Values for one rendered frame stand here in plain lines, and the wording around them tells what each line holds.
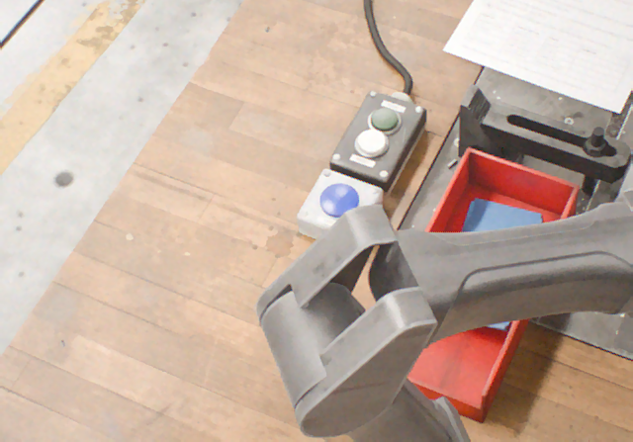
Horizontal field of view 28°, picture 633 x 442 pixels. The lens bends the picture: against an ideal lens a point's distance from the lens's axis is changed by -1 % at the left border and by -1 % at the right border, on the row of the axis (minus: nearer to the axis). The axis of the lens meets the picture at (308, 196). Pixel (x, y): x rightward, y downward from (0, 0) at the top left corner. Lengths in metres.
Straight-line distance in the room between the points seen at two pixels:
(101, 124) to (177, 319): 1.36
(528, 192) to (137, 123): 1.40
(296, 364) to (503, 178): 0.56
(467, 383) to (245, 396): 0.21
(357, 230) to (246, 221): 0.56
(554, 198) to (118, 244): 0.45
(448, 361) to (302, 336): 0.45
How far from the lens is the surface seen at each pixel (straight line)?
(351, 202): 1.28
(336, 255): 0.78
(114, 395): 1.25
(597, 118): 1.40
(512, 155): 1.34
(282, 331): 0.80
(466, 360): 1.22
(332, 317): 0.80
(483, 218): 1.30
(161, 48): 2.70
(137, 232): 1.33
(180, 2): 2.79
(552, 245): 0.82
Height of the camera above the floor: 1.99
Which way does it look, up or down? 55 degrees down
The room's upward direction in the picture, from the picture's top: 7 degrees counter-clockwise
